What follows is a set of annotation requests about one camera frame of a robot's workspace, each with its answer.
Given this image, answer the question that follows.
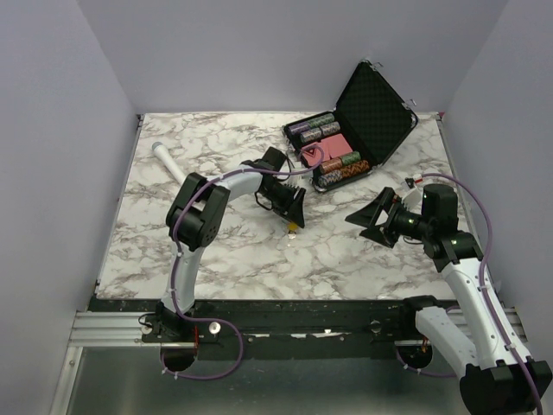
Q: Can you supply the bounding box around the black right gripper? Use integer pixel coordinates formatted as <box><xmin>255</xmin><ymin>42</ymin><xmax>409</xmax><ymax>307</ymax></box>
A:
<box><xmin>346</xmin><ymin>185</ymin><xmax>434</xmax><ymax>248</ymax></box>

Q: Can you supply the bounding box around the red playing card deck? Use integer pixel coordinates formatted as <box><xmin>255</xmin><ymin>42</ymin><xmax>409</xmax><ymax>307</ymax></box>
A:
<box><xmin>301</xmin><ymin>134</ymin><xmax>353</xmax><ymax>167</ymax></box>

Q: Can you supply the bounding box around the brown green chip row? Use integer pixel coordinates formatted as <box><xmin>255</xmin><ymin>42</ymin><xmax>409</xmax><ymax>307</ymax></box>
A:
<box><xmin>319</xmin><ymin>151</ymin><xmax>361</xmax><ymax>174</ymax></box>

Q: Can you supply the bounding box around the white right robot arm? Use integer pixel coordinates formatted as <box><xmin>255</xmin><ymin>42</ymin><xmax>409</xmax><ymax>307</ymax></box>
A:
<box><xmin>346</xmin><ymin>183</ymin><xmax>552</xmax><ymax>414</ymax></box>

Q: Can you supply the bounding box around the blue orange chip row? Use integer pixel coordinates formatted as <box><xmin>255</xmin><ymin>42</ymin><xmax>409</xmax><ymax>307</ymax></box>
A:
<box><xmin>318</xmin><ymin>160</ymin><xmax>370</xmax><ymax>188</ymax></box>

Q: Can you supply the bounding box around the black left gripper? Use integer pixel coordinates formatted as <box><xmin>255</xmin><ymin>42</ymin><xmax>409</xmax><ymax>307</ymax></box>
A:
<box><xmin>260</xmin><ymin>181</ymin><xmax>306</xmax><ymax>229</ymax></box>

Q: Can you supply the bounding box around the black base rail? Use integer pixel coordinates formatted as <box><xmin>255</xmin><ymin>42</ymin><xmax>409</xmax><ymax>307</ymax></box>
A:
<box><xmin>87</xmin><ymin>296</ymin><xmax>439</xmax><ymax>361</ymax></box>

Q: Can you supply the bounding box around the purple green chip row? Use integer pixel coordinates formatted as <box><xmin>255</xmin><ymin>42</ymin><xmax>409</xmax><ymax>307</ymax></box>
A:
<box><xmin>289</xmin><ymin>113</ymin><xmax>334</xmax><ymax>135</ymax></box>

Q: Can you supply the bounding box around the white cylindrical tube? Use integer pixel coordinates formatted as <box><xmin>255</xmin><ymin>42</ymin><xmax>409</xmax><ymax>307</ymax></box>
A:
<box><xmin>151</xmin><ymin>142</ymin><xmax>186</xmax><ymax>185</ymax></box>

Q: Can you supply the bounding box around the black poker chip case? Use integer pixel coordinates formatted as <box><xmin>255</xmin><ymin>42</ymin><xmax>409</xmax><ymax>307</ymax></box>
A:
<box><xmin>283</xmin><ymin>60</ymin><xmax>418</xmax><ymax>194</ymax></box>

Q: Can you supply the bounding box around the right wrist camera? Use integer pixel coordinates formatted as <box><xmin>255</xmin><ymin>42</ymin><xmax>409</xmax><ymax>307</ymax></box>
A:
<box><xmin>402</xmin><ymin>174</ymin><xmax>423</xmax><ymax>210</ymax></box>

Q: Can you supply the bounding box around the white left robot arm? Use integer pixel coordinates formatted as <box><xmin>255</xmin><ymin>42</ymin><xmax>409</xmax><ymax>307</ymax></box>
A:
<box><xmin>156</xmin><ymin>147</ymin><xmax>306</xmax><ymax>342</ymax></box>

